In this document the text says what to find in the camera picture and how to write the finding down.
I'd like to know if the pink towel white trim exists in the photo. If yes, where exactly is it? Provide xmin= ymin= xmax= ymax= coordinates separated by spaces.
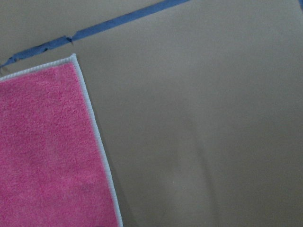
xmin=0 ymin=54 xmax=123 ymax=227

